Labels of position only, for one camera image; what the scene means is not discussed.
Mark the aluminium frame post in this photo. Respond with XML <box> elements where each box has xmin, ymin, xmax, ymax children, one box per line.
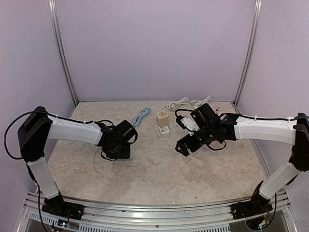
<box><xmin>233</xmin><ymin>0</ymin><xmax>262</xmax><ymax>108</ymax></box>
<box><xmin>48</xmin><ymin>0</ymin><xmax>79</xmax><ymax>107</ymax></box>

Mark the white power strip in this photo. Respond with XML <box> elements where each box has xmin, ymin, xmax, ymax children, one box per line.
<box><xmin>154</xmin><ymin>116</ymin><xmax>170</xmax><ymax>138</ymax></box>

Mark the white power strip cable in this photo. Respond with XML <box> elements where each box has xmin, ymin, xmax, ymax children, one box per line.
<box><xmin>158</xmin><ymin>97</ymin><xmax>190</xmax><ymax>113</ymax></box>

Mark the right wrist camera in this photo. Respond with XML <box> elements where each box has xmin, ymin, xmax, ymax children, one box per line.
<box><xmin>174</xmin><ymin>109</ymin><xmax>199</xmax><ymax>134</ymax></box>

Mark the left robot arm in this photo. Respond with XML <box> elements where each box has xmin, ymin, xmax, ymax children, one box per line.
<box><xmin>3</xmin><ymin>106</ymin><xmax>138</xmax><ymax>215</ymax></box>

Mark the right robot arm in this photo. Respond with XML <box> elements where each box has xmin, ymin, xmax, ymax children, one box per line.
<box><xmin>175</xmin><ymin>103</ymin><xmax>309</xmax><ymax>219</ymax></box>

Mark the left aluminium frame post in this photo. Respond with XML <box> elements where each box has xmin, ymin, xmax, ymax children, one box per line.
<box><xmin>48</xmin><ymin>0</ymin><xmax>79</xmax><ymax>107</ymax></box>

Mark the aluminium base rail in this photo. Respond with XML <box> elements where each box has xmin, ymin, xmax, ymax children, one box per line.
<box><xmin>14</xmin><ymin>192</ymin><xmax>300</xmax><ymax>232</ymax></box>

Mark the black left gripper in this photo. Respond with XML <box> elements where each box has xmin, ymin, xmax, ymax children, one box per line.
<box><xmin>106</xmin><ymin>142</ymin><xmax>130</xmax><ymax>159</ymax></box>

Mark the beige cube socket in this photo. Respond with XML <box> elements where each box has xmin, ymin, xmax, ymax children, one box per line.
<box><xmin>155</xmin><ymin>111</ymin><xmax>169</xmax><ymax>127</ymax></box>

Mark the right aluminium frame post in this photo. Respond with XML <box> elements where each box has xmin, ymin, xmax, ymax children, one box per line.
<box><xmin>233</xmin><ymin>0</ymin><xmax>262</xmax><ymax>108</ymax></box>

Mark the orange strip white cable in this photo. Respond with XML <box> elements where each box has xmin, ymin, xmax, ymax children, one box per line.
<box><xmin>190</xmin><ymin>95</ymin><xmax>213</xmax><ymax>109</ymax></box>

